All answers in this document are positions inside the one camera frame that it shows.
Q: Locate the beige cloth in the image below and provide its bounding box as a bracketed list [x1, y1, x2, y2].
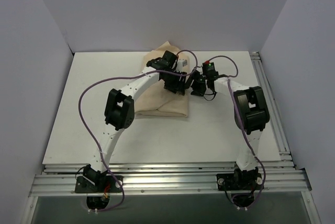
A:
[135, 41, 189, 117]

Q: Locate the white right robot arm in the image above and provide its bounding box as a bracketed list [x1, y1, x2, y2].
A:
[185, 61, 270, 189]

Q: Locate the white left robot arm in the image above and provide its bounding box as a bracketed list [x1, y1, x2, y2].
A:
[78, 51, 189, 192]

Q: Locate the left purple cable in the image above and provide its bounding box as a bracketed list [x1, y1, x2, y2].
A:
[78, 49, 197, 212]

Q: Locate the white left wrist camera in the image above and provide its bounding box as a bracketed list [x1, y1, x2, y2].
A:
[176, 59, 188, 72]

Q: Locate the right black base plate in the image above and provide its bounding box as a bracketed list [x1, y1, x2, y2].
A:
[216, 172, 264, 191]

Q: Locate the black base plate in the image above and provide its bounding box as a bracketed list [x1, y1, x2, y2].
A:
[74, 176, 121, 194]
[216, 172, 264, 191]

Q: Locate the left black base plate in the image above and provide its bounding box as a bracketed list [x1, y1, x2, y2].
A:
[74, 176, 121, 194]

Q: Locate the aluminium rail frame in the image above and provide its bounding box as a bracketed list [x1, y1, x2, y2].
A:
[30, 51, 311, 197]

